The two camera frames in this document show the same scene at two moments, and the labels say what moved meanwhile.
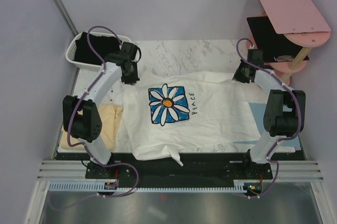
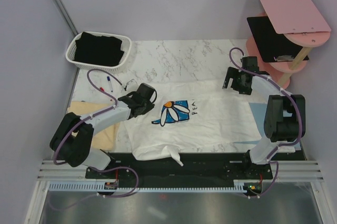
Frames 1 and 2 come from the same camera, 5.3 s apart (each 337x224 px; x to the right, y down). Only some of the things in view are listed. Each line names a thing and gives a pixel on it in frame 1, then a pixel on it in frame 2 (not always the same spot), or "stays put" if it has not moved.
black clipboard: x=276 y=47 stays put
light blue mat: x=258 y=109 stays put
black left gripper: x=132 y=80 to x=149 y=106
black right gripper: x=237 y=77 to x=233 y=72
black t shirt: x=103 y=46 stays put
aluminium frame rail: x=59 y=171 stays put
